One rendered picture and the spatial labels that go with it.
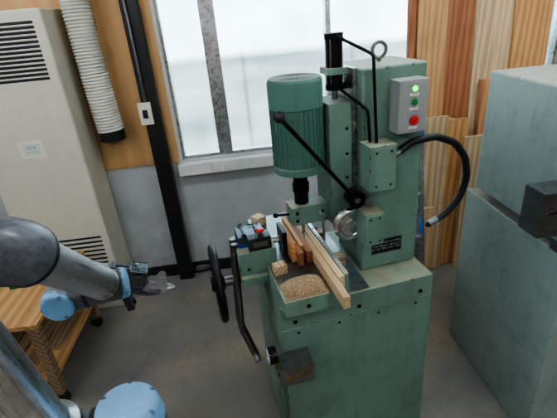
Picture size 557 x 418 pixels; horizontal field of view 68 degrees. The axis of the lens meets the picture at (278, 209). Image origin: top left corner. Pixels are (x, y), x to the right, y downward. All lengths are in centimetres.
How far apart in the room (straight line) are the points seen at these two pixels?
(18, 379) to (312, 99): 100
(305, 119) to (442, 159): 160
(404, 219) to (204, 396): 134
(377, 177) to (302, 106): 32
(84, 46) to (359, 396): 216
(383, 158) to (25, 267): 98
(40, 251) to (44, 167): 190
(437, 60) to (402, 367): 178
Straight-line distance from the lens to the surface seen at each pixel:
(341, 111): 136
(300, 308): 131
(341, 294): 125
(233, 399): 225
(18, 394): 100
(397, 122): 134
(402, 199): 152
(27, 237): 78
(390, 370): 181
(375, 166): 132
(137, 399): 115
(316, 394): 174
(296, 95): 128
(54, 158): 264
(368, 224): 138
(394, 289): 155
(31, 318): 225
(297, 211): 145
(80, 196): 268
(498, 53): 302
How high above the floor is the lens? 170
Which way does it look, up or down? 26 degrees down
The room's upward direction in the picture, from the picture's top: 5 degrees counter-clockwise
